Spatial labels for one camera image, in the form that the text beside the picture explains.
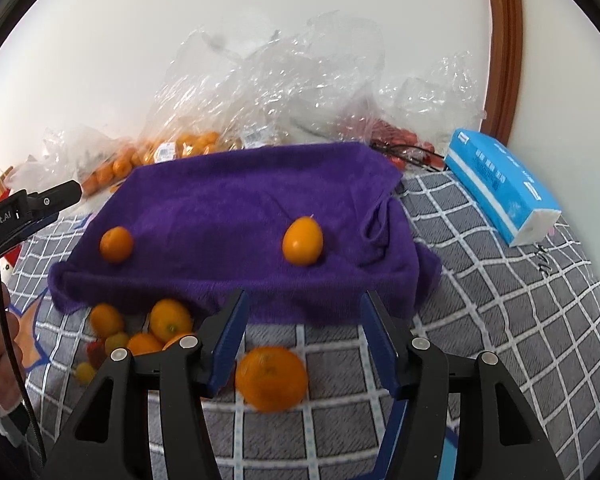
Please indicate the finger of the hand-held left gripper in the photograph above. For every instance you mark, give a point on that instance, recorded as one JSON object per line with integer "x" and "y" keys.
{"x": 30, "y": 230}
{"x": 50, "y": 197}

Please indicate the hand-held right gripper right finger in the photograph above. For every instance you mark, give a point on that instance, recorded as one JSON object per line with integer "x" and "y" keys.
{"x": 382, "y": 350}

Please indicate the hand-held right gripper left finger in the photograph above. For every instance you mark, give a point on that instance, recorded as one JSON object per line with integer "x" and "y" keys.
{"x": 231, "y": 352}

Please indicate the large round mandarin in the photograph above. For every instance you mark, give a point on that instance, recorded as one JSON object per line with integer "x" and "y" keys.
{"x": 272, "y": 380}

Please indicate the mandarin with green stem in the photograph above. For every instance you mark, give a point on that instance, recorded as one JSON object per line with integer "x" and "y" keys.
{"x": 170, "y": 317}

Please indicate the small round kumquat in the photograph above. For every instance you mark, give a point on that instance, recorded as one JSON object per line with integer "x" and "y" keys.
{"x": 116, "y": 245}

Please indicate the round orange mandarin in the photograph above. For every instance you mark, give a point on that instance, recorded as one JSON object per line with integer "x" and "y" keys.
{"x": 144, "y": 345}
{"x": 175, "y": 341}

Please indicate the small orange kumquat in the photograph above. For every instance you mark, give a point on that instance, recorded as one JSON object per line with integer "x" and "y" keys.
{"x": 106, "y": 320}

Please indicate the oval orange citrus fruit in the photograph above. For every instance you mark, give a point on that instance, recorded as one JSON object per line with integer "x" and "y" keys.
{"x": 303, "y": 241}

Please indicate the red cherry tomato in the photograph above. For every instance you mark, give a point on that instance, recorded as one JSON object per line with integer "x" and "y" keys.
{"x": 96, "y": 353}

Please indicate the person's left hand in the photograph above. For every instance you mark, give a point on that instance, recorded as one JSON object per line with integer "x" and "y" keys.
{"x": 5, "y": 360}

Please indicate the clear bag of mandarins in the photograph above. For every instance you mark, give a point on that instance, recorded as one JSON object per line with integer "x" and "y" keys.
{"x": 105, "y": 165}

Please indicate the grey checked bedsheet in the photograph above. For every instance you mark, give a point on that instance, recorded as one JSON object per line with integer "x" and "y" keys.
{"x": 480, "y": 310}

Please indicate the yellow-green cherry tomato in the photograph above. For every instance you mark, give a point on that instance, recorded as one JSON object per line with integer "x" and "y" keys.
{"x": 116, "y": 343}

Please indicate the small yellow kumquat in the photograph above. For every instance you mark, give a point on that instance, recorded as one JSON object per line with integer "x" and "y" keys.
{"x": 85, "y": 373}

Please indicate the purple towel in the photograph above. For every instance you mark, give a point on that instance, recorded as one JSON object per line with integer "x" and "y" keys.
{"x": 220, "y": 200}

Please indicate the clear bag of kumquats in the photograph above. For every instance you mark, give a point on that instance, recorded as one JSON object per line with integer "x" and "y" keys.
{"x": 190, "y": 130}

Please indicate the blue tissue pack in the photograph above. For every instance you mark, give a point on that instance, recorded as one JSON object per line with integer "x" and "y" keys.
{"x": 495, "y": 180}

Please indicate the clear bag of red tomatoes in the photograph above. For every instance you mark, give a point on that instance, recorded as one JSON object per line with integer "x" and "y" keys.
{"x": 405, "y": 125}

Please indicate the crumpled clear plastic bag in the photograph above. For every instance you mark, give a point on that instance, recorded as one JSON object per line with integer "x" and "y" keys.
{"x": 310, "y": 70}

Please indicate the brown wooden door frame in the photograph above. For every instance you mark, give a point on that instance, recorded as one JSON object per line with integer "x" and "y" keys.
{"x": 505, "y": 35}

